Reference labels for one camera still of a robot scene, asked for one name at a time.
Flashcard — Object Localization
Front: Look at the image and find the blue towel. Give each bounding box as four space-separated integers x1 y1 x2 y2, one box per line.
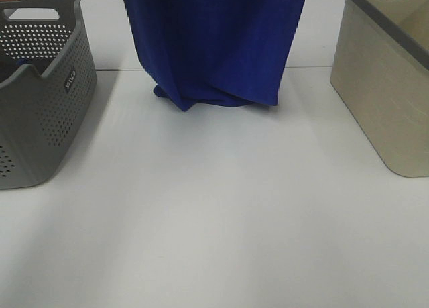
123 0 305 111

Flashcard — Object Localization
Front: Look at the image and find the grey perforated plastic basket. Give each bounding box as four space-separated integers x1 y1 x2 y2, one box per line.
1 0 97 190

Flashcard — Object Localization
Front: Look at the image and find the beige plastic bin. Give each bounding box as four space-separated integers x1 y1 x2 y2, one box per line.
330 0 428 178

